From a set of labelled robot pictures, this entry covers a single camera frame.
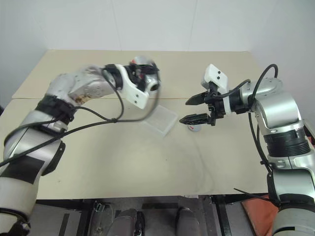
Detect clear plastic container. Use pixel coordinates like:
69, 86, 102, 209
143, 105, 178, 137

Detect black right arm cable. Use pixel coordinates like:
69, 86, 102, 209
209, 63, 280, 207

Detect orange floor mat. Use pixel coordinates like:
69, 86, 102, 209
242, 194, 280, 236

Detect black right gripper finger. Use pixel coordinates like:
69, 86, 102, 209
179, 113, 210, 126
185, 92, 208, 106

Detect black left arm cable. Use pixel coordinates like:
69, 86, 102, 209
0, 66, 162, 168

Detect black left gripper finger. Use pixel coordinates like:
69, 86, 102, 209
137, 62, 160, 74

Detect black metal table frame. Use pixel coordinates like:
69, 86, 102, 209
34, 194, 247, 236

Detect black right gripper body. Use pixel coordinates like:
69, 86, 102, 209
204, 82, 226, 127

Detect silver red can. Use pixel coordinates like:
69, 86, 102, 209
131, 56, 162, 92

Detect silver metal clamp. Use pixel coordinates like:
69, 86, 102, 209
92, 202, 111, 213

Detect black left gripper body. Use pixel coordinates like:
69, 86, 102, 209
127, 63, 148, 91

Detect dark grey rounded shape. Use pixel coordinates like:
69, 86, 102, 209
115, 208, 139, 236
176, 207, 201, 236

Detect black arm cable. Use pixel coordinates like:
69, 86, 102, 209
209, 63, 280, 207
0, 66, 162, 168

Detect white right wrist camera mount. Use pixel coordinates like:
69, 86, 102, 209
201, 64, 233, 116

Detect black cable tie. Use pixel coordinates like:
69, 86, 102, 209
233, 188, 274, 201

